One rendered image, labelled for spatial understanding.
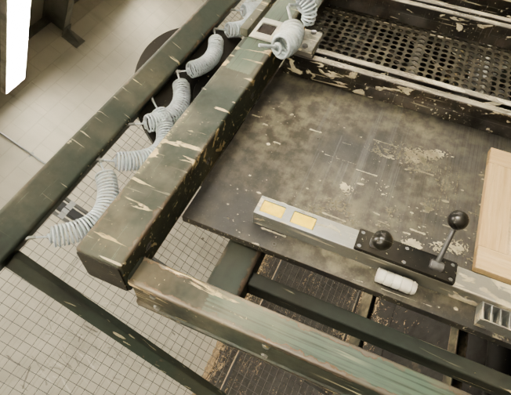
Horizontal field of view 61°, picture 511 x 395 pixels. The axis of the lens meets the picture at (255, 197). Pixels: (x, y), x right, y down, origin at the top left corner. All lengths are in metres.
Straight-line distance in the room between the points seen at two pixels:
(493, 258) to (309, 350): 0.45
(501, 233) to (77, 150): 1.17
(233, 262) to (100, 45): 6.00
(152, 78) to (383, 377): 1.27
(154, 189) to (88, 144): 0.60
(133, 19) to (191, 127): 6.27
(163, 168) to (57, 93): 5.34
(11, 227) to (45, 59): 5.24
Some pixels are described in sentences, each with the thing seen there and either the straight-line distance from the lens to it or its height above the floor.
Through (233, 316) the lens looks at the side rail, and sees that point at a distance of 0.80.
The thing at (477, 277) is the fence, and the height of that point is 1.32.
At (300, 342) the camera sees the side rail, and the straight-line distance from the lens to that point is 0.79.
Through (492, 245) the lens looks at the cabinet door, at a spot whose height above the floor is 1.29.
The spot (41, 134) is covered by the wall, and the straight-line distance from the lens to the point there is 5.94.
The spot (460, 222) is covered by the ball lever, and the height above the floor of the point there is 1.45.
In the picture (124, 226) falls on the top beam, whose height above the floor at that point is 1.92.
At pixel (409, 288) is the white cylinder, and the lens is 0.91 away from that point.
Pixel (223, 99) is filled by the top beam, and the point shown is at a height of 1.91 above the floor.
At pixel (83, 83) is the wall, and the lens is 6.38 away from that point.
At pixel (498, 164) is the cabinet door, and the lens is 1.22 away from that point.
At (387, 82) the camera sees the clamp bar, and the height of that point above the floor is 1.59.
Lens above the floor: 1.94
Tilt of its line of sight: 13 degrees down
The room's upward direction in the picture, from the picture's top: 53 degrees counter-clockwise
